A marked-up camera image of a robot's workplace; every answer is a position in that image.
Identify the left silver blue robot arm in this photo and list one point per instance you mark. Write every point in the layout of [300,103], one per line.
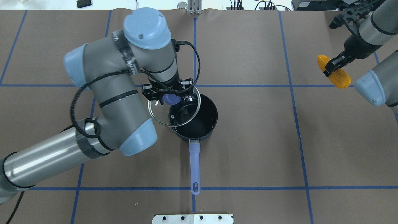
[107,112]

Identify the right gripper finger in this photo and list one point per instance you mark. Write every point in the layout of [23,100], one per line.
[336,63]
[327,73]

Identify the small metal cylinder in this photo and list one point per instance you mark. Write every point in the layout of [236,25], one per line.
[182,5]

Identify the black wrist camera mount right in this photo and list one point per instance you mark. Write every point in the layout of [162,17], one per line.
[352,18]

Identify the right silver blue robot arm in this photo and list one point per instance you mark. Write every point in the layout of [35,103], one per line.
[371,24]

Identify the yellow plastic corn cob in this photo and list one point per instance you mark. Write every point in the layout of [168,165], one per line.
[337,76]

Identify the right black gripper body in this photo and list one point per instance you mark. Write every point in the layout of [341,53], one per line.
[354,47]

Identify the aluminium frame post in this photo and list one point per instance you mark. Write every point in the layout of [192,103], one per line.
[194,7]

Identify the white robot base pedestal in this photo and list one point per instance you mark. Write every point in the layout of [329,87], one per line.
[193,219]

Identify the small black square device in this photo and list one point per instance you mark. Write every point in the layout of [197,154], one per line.
[83,3]

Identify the blue pot lid knob glass lid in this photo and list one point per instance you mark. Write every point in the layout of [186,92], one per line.
[175,111]

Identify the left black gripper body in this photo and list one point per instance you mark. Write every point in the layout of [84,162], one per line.
[164,86]

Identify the dark blue saucepan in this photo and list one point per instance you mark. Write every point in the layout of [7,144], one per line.
[196,131]

